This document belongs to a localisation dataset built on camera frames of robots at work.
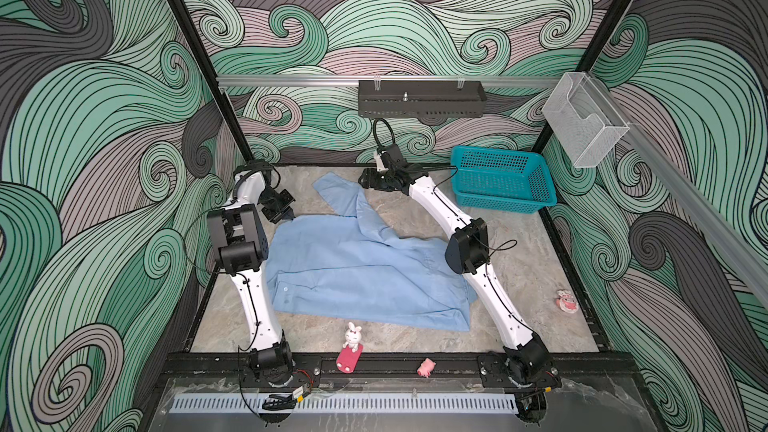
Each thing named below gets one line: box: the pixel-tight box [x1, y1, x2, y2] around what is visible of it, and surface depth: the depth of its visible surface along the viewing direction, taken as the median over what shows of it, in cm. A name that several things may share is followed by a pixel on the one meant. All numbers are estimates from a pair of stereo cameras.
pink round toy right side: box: [556, 289, 579, 314], surface depth 83 cm
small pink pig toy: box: [417, 358, 437, 379], surface depth 74 cm
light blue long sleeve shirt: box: [266, 173, 478, 329], surface depth 91 cm
